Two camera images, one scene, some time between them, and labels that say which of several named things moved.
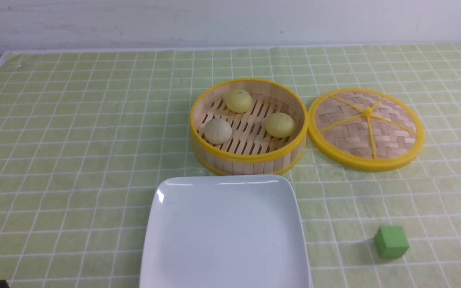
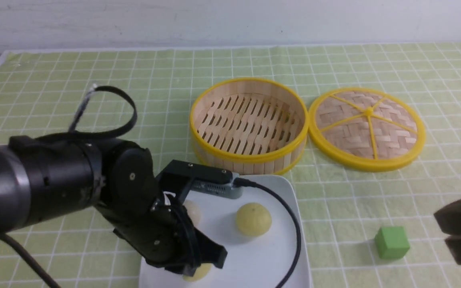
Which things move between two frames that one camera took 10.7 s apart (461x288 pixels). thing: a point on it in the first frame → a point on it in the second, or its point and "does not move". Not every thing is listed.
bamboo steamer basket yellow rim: (251, 150) does not move
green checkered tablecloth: (68, 144) does not move
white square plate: (240, 231) does not move
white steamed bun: (217, 131) → (193, 211)
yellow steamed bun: (280, 125) → (203, 271)
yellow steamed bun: (239, 101) → (253, 219)
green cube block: (391, 242) does not move
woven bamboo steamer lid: (365, 129) does not move
